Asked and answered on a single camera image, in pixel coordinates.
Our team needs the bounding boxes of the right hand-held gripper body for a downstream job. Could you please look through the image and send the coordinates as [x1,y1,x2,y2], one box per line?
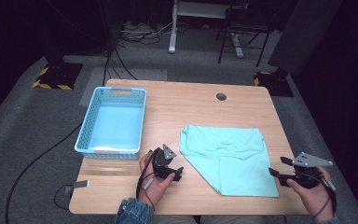
[283,151,334,189]

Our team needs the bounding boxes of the black stand base yellow stripes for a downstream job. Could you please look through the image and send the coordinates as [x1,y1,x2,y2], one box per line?
[254,68,295,98]
[32,62,84,91]

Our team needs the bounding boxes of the mint green shorts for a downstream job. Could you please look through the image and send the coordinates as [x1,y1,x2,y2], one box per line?
[179,124,280,199]

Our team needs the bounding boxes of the person's left hand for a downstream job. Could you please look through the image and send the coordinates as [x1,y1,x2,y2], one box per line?
[138,152,174,208]

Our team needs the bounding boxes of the person's right hand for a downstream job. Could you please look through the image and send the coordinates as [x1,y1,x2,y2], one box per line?
[287,166,335,218]

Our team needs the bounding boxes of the black tripod pole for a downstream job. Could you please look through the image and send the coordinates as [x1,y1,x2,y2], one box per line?
[97,0,119,58]

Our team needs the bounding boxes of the hand-held gripper black cable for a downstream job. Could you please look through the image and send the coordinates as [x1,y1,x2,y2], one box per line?
[135,149,157,209]
[310,174,337,218]

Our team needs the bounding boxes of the white desk frame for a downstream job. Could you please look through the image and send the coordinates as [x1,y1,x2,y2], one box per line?
[168,0,250,59]

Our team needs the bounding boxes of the right hand-held gripper black cable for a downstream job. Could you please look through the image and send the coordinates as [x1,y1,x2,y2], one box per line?
[310,174,337,218]

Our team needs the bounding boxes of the grey upright panel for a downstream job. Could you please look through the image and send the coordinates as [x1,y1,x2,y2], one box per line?
[268,0,344,77]

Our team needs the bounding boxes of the black metal chair frame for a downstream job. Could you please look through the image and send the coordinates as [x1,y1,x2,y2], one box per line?
[215,3,277,68]

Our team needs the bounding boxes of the tangle of floor cables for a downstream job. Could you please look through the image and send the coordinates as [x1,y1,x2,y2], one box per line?
[117,21,175,47]

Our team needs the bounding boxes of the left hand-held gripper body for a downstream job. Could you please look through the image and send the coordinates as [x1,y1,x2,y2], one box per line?
[151,143,177,180]

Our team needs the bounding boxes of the left hand-held gripper black cable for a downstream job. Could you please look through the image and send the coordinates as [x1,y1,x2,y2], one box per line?
[135,149,157,209]

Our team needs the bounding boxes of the light blue plastic basket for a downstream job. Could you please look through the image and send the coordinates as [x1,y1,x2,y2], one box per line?
[74,86,147,161]

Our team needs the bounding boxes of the thick black floor cable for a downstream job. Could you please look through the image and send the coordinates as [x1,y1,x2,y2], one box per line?
[5,121,84,224]

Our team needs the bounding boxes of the thin black clamp cable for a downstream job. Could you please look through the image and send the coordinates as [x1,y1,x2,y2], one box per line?
[53,184,75,211]

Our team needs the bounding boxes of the grey table edge clamp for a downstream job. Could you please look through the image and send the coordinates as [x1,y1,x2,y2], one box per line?
[72,179,90,189]

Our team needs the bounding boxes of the black cables from tripod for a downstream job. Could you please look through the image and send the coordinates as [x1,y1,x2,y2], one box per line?
[102,46,139,87]

